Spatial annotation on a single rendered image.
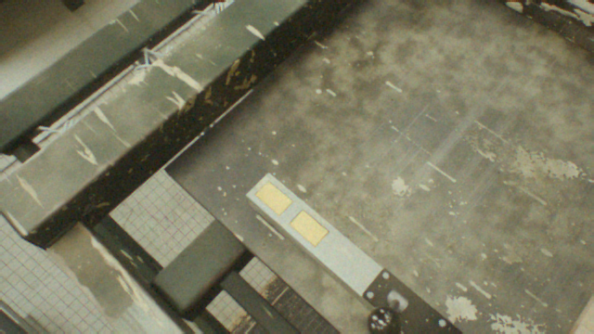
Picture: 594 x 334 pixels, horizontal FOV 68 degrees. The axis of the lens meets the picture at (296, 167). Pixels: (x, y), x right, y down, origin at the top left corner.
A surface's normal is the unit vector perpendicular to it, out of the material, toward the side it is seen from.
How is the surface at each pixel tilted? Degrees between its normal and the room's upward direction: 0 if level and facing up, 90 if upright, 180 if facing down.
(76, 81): 90
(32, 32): 90
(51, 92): 90
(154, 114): 60
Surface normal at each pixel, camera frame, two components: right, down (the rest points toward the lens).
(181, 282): -0.02, -0.44
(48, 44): 0.33, -0.05
